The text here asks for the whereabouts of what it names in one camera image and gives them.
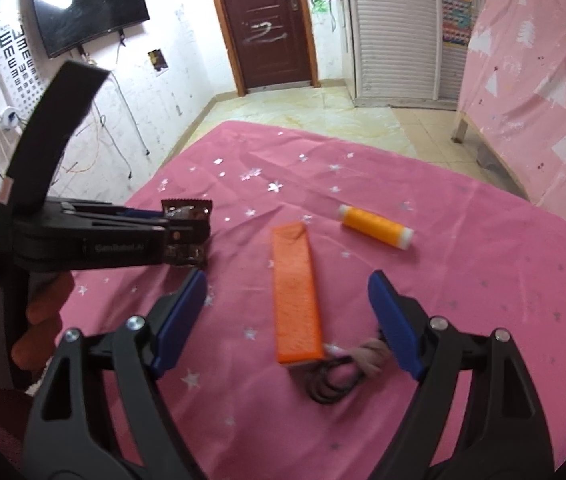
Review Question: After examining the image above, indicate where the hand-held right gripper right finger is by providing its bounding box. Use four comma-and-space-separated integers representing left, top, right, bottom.
363, 270, 556, 480

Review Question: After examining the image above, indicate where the orange thread spool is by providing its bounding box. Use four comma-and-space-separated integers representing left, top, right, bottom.
339, 204, 415, 251

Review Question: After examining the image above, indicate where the pink star-print bedsheet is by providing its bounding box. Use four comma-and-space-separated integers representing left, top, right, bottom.
55, 120, 566, 480

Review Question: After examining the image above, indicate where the dark small wall picture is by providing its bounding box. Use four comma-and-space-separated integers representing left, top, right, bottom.
148, 50, 170, 76

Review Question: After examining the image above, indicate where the pink tree-print sheet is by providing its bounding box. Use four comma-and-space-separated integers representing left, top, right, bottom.
458, 0, 566, 241

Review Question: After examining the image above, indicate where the white eye chart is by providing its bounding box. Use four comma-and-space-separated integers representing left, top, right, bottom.
0, 24, 44, 126

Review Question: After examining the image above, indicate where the brown fuzzy hair tie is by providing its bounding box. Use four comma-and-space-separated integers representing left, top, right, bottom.
330, 339, 388, 376

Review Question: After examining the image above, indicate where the brown door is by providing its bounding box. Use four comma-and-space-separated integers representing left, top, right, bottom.
204, 0, 320, 96

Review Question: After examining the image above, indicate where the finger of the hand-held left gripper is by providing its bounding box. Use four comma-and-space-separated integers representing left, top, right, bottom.
113, 206, 170, 228
165, 220, 212, 261

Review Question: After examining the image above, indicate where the colourful wall poster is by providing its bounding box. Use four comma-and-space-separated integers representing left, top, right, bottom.
440, 0, 474, 50

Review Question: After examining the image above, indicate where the black cord loop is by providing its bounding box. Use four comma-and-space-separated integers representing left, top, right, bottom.
308, 355, 364, 405

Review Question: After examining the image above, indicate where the person's left hand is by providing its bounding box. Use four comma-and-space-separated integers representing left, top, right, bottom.
0, 255, 74, 373

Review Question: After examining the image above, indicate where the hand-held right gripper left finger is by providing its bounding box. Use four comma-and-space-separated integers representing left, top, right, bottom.
20, 269, 208, 480

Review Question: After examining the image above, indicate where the black wall television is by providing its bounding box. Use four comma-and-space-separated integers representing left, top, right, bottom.
29, 0, 151, 59

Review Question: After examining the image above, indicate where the white louvred door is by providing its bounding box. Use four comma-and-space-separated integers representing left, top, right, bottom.
340, 0, 468, 108

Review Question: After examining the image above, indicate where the brown foil wrapper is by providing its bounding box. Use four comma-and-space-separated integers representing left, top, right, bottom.
160, 198, 212, 268

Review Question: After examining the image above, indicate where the white cable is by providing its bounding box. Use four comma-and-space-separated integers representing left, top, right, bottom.
88, 72, 151, 157

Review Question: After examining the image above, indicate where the white power adapter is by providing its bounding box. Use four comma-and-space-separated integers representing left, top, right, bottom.
0, 106, 24, 134

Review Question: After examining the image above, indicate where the orange sponge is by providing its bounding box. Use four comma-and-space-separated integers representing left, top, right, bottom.
270, 222, 324, 365

